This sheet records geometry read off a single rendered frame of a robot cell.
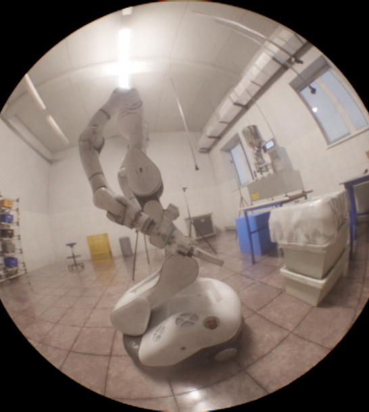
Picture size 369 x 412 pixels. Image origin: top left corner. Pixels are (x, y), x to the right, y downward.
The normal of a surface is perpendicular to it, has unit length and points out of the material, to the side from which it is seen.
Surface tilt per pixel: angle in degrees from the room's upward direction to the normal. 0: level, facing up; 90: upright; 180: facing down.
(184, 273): 90
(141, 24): 180
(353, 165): 90
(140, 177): 91
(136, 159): 90
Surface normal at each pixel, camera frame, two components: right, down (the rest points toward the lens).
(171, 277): 0.08, -0.12
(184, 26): 0.20, 0.97
